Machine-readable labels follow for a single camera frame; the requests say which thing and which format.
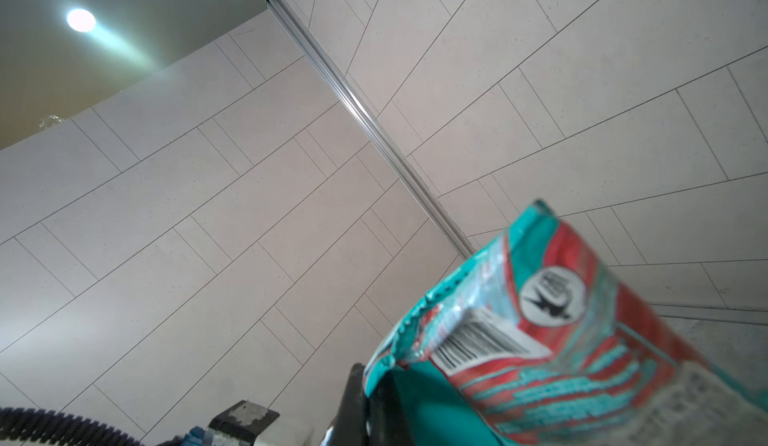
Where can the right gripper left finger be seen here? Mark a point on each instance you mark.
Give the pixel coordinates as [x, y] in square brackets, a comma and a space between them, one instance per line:
[349, 427]

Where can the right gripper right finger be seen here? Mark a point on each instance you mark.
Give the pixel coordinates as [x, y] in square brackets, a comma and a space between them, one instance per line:
[387, 421]

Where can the ceiling light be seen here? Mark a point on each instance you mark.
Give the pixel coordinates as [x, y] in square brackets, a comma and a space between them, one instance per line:
[81, 20]

